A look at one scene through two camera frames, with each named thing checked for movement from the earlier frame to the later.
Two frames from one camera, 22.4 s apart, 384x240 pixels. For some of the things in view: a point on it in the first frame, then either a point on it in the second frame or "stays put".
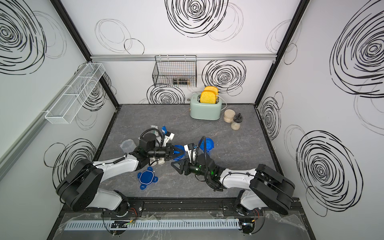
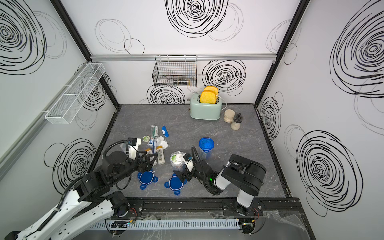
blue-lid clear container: [209, 144] stays put
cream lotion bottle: [161, 161] stays put
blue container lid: [146, 177] stays put
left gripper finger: [178, 149] -> [149, 163]
